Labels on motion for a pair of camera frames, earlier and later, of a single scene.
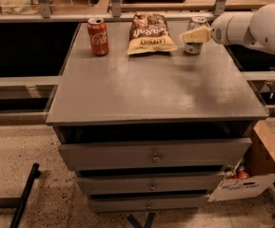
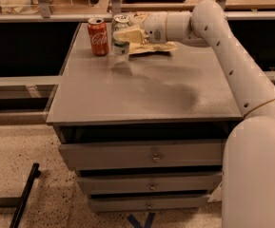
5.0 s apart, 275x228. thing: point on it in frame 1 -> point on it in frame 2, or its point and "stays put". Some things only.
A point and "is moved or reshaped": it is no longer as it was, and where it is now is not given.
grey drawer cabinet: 154,131 stays put
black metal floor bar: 16,202 stays put
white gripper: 217,29 -> 153,28
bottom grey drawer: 147,203 stays put
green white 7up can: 195,23 is moved or reshaped
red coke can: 98,36 stays put
